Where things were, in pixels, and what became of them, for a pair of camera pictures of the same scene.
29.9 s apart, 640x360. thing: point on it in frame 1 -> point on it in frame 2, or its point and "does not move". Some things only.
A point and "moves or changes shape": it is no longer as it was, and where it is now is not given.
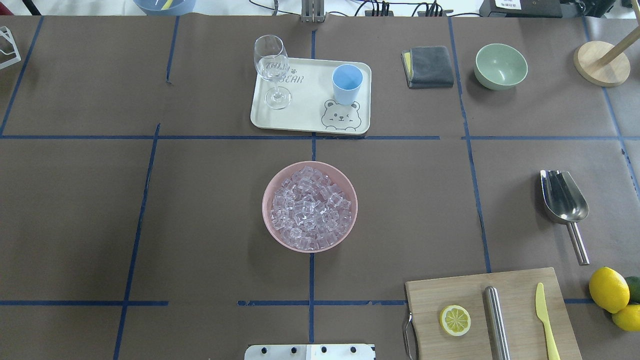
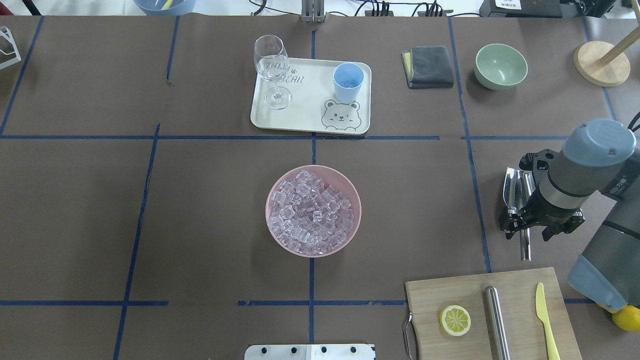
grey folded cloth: (429, 67) does not move
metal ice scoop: (565, 202) moves or changes shape
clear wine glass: (271, 59) does not move
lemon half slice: (454, 320) does not move
